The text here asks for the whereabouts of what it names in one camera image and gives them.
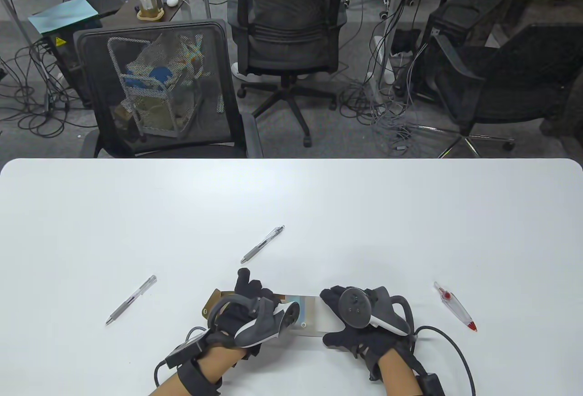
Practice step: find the person's right hand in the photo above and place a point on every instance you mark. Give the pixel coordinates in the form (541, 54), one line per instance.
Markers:
(364, 346)

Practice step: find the person's left hand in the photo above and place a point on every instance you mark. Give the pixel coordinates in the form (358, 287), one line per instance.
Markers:
(246, 284)

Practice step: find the grey pen with clip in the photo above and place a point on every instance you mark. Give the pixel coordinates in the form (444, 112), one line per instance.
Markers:
(262, 244)

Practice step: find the brown cardboard drawer box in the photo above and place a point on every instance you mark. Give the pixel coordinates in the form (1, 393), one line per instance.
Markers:
(319, 318)

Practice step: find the teal binder clip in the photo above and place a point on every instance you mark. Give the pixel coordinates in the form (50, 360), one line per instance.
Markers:
(304, 304)

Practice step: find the clear red-tipped pen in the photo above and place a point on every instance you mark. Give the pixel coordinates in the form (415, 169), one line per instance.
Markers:
(455, 307)

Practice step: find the clear grey pen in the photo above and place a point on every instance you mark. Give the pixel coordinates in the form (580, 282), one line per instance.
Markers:
(131, 300)

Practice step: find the person's right forearm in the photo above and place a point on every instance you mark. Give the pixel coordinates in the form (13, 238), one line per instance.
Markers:
(401, 373)

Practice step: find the person's left forearm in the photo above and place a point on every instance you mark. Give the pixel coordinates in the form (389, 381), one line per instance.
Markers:
(214, 368)

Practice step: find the grey hand tracker controller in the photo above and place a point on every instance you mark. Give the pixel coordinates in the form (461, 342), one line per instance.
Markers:
(355, 309)
(259, 327)

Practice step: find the black square mesh chair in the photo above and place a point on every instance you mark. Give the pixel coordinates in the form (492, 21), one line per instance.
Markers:
(218, 72)

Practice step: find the black swivel office chair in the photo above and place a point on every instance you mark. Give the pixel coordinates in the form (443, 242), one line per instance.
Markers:
(291, 18)

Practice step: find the black cabinet with yellow label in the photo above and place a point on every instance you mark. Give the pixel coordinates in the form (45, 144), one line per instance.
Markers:
(68, 63)

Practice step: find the black chrome-base office chair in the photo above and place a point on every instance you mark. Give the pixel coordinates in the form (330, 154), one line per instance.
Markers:
(501, 86)

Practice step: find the dark brown side table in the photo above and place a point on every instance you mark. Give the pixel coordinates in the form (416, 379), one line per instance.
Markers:
(123, 18)

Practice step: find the glass cup with drink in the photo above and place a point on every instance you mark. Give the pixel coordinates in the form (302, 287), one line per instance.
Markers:
(148, 4)

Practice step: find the teal folder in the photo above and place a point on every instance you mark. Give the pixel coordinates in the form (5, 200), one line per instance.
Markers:
(63, 15)

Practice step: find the black computer tower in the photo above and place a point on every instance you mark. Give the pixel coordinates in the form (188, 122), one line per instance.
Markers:
(455, 27)

